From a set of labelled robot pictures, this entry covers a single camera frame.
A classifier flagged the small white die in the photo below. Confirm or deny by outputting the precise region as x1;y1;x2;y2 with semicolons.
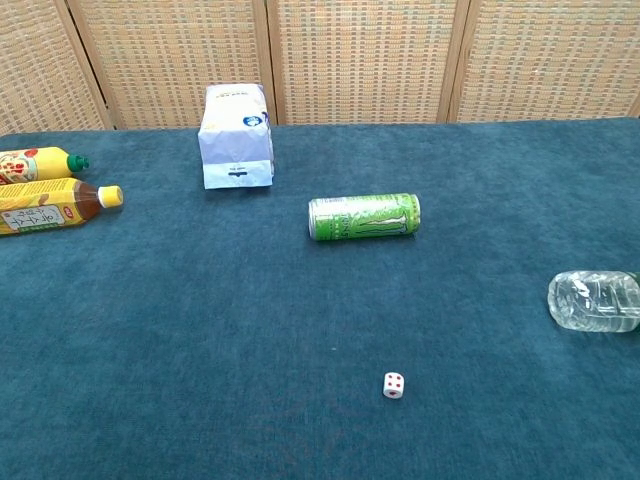
382;371;407;400

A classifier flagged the green energy drink can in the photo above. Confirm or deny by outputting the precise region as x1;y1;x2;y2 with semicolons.
307;192;421;242

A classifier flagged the white paper bag blue print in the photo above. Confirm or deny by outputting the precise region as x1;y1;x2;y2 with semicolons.
197;83;275;190

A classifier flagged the woven bamboo screen panel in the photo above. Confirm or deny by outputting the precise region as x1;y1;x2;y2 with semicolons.
447;0;640;124
64;0;279;130
264;0;464;126
0;0;114;136

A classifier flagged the blue felt table cover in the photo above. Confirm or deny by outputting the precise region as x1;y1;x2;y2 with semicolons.
0;117;640;480

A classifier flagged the brown tea bottle yellow cap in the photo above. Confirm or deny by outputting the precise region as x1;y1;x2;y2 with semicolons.
0;177;125;237

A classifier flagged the clear water bottle green label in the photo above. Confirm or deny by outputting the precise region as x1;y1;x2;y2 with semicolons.
547;270;640;333

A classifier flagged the yellow bottle green cap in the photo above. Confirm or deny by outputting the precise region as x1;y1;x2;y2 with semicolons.
0;146;91;186

